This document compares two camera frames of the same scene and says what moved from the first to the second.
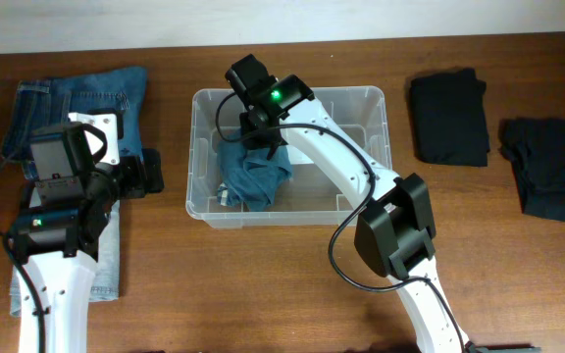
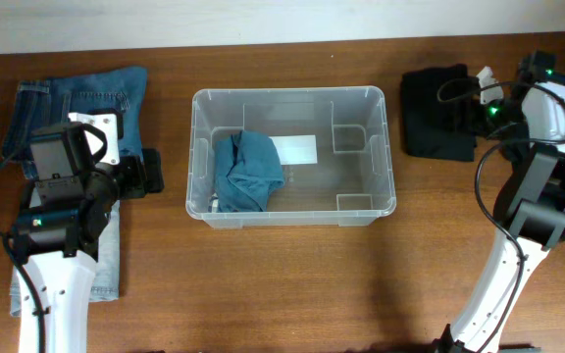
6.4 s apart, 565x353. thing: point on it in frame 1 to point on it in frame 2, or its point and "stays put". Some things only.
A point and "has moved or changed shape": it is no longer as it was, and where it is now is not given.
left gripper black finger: (154, 176) stays put
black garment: (450, 118) has moved or changed shape
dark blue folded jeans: (43, 104) stays put
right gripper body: (258, 133) to (505, 111)
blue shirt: (248, 176) has moved or changed shape
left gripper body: (150, 170) stays put
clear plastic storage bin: (313, 201) stays put
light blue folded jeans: (106, 284) stays put
